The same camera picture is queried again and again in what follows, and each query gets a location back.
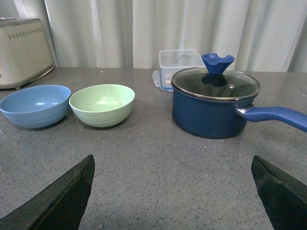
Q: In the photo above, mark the clear plastic food container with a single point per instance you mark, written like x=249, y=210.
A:
x=172, y=61

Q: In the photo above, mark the blue plastic bowl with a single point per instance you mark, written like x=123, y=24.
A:
x=36, y=107

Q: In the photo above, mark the glass pot lid blue knob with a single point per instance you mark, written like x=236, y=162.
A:
x=215, y=81

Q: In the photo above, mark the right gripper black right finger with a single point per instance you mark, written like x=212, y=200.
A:
x=283, y=197

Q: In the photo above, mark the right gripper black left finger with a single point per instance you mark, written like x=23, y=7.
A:
x=60, y=206

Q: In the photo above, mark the white pleated curtain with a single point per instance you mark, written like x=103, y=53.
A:
x=262, y=35

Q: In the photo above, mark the green plastic bowl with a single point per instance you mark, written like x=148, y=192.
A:
x=103, y=105

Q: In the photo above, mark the dark blue saucepan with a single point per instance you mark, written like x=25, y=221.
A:
x=218, y=120

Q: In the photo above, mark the cream two-slot toaster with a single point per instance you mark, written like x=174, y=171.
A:
x=24, y=52

